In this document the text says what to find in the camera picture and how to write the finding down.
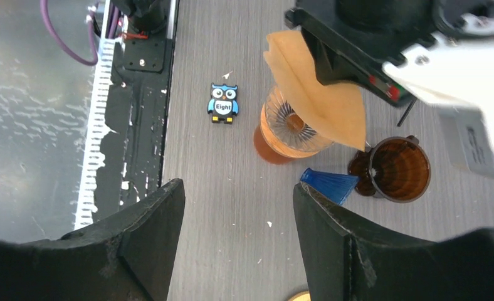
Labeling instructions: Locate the blue owl sticker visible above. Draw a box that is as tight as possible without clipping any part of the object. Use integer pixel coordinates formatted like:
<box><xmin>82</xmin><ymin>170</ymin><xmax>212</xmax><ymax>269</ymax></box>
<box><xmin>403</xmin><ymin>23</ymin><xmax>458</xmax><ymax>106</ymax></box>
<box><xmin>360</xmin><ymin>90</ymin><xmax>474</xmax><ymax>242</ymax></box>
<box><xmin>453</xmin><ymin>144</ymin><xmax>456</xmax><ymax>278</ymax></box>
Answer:
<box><xmin>207</xmin><ymin>83</ymin><xmax>239</xmax><ymax>124</ymax></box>

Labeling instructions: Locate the silver microphone on tripod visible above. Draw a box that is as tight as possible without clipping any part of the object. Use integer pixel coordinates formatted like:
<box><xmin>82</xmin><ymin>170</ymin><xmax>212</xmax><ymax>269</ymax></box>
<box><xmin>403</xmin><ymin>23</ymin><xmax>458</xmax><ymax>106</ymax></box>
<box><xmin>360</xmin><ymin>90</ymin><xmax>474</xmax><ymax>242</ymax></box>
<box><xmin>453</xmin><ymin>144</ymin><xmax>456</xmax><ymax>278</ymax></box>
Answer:
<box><xmin>396</xmin><ymin>99</ymin><xmax>417</xmax><ymax>127</ymax></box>

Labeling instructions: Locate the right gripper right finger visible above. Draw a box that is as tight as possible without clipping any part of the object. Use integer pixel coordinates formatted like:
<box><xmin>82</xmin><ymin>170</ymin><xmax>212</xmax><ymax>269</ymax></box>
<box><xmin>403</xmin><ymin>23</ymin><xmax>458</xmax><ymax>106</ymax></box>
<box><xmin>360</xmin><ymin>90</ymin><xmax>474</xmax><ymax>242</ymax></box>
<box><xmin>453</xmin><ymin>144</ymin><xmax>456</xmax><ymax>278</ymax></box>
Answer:
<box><xmin>293</xmin><ymin>184</ymin><xmax>494</xmax><ymax>300</ymax></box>

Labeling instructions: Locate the blue plastic dripper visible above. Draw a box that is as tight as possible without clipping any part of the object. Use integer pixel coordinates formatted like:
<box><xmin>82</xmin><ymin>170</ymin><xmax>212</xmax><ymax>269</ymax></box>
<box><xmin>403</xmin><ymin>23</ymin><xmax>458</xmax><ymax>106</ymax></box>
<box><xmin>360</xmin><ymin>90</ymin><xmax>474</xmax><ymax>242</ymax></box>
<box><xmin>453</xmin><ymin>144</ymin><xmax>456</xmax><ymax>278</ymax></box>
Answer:
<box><xmin>300</xmin><ymin>168</ymin><xmax>359</xmax><ymax>206</ymax></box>

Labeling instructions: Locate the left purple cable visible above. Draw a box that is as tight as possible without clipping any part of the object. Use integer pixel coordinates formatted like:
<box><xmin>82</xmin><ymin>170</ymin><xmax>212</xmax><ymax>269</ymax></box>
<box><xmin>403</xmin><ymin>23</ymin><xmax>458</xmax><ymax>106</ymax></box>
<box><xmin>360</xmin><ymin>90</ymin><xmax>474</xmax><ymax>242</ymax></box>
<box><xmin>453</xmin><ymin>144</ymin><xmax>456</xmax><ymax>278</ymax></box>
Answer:
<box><xmin>39</xmin><ymin>0</ymin><xmax>100</xmax><ymax>67</ymax></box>

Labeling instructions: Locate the clear glass dripper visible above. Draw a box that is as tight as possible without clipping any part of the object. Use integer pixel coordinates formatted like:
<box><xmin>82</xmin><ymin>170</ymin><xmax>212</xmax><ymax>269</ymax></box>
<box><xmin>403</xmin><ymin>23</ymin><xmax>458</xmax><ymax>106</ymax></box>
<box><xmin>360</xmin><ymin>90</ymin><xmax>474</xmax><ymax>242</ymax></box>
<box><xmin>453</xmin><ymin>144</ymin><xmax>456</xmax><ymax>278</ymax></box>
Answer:
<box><xmin>260</xmin><ymin>85</ymin><xmax>334</xmax><ymax>157</ymax></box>

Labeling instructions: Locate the wooden ring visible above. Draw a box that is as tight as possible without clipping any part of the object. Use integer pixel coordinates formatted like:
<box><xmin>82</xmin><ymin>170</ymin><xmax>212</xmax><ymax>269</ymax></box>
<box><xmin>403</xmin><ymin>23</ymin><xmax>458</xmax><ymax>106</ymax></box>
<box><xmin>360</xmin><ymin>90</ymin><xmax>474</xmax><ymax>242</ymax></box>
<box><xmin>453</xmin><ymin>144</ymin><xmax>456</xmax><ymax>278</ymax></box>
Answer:
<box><xmin>259</xmin><ymin>102</ymin><xmax>327</xmax><ymax>159</ymax></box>

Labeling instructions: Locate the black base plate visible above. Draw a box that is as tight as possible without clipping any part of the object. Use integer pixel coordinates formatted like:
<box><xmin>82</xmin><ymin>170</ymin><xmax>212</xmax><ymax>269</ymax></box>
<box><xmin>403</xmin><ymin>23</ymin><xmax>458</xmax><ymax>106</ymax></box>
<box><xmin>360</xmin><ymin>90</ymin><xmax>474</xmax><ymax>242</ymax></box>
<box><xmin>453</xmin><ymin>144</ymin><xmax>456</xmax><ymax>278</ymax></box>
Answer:
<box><xmin>92</xmin><ymin>43</ymin><xmax>172</xmax><ymax>222</ymax></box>

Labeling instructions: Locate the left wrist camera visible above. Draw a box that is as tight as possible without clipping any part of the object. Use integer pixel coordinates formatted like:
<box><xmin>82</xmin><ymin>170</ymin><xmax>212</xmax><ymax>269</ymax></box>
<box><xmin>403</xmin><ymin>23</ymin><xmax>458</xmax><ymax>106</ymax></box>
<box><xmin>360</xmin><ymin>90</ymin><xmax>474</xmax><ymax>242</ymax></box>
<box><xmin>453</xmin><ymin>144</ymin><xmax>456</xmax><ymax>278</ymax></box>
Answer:
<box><xmin>382</xmin><ymin>13</ymin><xmax>494</xmax><ymax>178</ymax></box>

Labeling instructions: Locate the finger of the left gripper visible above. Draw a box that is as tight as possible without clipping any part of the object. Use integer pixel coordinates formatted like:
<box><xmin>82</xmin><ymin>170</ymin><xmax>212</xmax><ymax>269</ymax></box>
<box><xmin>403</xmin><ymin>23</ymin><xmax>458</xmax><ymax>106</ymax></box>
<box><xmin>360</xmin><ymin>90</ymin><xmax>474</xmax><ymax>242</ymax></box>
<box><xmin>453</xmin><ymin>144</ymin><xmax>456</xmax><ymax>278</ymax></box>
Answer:
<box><xmin>301</xmin><ymin>28</ymin><xmax>358</xmax><ymax>85</ymax></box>

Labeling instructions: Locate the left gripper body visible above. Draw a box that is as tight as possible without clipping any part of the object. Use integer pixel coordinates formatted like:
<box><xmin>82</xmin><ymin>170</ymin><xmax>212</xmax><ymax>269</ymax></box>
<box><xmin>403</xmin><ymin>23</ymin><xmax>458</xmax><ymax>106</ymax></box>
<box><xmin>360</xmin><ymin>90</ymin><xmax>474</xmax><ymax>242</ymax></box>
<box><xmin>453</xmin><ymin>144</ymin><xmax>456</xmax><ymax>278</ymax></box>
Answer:
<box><xmin>285</xmin><ymin>0</ymin><xmax>435</xmax><ymax>107</ymax></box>

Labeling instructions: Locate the brown paper coffee filter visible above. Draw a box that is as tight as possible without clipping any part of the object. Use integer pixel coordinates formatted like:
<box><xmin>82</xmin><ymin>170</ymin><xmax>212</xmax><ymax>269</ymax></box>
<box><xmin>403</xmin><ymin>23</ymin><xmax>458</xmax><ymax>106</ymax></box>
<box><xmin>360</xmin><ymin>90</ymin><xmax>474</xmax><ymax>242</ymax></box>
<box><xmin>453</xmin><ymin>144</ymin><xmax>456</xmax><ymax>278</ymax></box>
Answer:
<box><xmin>263</xmin><ymin>30</ymin><xmax>366</xmax><ymax>151</ymax></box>

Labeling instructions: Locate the amber glass carafe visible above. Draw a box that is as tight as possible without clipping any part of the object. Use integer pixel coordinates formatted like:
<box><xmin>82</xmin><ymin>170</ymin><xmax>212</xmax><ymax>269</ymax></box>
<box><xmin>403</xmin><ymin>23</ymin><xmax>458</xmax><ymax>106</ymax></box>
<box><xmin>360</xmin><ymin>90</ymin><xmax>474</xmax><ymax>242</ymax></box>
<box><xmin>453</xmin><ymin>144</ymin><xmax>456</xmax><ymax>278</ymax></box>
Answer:
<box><xmin>253</xmin><ymin>126</ymin><xmax>293</xmax><ymax>165</ymax></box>

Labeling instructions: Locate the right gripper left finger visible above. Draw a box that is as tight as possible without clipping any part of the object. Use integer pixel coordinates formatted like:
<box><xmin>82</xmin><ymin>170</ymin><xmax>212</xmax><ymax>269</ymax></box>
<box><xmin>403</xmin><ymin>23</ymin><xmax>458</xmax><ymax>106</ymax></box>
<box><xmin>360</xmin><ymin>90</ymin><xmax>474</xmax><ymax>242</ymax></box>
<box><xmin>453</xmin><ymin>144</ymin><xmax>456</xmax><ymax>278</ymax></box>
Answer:
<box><xmin>0</xmin><ymin>179</ymin><xmax>185</xmax><ymax>300</ymax></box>

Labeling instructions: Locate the wooden ring stand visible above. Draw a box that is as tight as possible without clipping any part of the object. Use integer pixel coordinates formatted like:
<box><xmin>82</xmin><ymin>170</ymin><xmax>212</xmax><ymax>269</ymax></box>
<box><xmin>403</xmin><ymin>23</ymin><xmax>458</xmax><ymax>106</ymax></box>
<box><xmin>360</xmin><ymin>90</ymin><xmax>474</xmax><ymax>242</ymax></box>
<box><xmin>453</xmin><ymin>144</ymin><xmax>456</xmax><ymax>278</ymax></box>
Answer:
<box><xmin>288</xmin><ymin>290</ymin><xmax>311</xmax><ymax>301</ymax></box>

